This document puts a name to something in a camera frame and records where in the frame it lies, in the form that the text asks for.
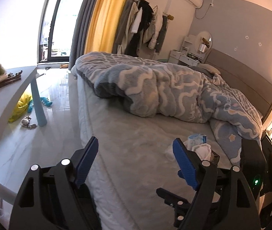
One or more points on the black jacket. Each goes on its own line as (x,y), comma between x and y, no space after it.
(145,16)

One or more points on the beige pillow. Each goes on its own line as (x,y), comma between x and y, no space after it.
(210,68)

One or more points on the bed with grey sheet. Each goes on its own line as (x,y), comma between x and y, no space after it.
(126,134)

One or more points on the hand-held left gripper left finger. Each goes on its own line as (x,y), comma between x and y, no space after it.
(86,164)

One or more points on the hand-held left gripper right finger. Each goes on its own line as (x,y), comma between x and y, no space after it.
(185,165)

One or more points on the white dressing table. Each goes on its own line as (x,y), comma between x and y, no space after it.
(186,55)

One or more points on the yellow curtain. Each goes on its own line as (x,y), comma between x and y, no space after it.
(104,21)

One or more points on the bundle of brown sticks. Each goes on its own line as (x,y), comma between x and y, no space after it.
(6,81)

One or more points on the grey upholstered headboard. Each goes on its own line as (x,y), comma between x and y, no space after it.
(241,79)

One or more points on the small orange toy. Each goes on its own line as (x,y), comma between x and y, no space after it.
(64,66)

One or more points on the white shirt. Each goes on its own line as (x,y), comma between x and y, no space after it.
(136,22)

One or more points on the round mirror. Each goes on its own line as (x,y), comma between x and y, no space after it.
(205,40)

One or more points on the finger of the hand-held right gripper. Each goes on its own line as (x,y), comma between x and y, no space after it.
(171,197)
(181,174)

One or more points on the yellow plastic bag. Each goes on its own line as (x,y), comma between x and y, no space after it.
(21,106)

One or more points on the black framed glass door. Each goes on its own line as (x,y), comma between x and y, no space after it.
(52,28)

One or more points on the beige coat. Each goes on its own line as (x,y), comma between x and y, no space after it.
(126,31)

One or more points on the grey curtain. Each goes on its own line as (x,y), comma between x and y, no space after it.
(83,24)

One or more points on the blue white tissue packet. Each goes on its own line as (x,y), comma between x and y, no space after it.
(198,139)

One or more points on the white puffer jacket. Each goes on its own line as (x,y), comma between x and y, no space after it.
(153,37)

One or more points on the grey pants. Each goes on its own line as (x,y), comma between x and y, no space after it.
(163,31)

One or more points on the blue plush toy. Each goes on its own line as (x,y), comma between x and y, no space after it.
(43,100)

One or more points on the white table with blue legs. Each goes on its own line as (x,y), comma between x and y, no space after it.
(4,115)

